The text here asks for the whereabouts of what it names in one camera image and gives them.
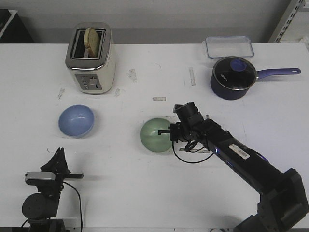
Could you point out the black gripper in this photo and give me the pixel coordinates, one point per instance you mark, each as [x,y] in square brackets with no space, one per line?
[177,133]
[59,174]

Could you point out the green bowl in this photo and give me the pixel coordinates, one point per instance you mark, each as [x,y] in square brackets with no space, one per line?
[150,138]

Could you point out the blue bowl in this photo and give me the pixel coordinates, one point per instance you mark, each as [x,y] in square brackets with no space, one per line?
[76,121]

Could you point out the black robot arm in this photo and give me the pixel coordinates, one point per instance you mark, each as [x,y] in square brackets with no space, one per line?
[283,201]
[41,208]

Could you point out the dark blue saucepan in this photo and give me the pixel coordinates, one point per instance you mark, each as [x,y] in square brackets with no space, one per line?
[228,94]

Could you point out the clear plastic food container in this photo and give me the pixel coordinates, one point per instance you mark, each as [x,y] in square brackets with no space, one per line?
[223,46]

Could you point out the glass pot lid blue knob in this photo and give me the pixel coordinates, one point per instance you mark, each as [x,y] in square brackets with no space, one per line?
[234,73]

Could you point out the cream silver toaster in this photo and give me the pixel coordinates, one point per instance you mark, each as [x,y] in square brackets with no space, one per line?
[92,75]

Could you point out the toast bread slice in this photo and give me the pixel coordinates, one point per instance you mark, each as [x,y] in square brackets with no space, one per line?
[91,42]

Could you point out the white metal shelf upright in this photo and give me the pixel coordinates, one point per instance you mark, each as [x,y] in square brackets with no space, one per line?
[293,26]

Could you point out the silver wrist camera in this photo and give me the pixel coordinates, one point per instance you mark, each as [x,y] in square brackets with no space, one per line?
[39,178]

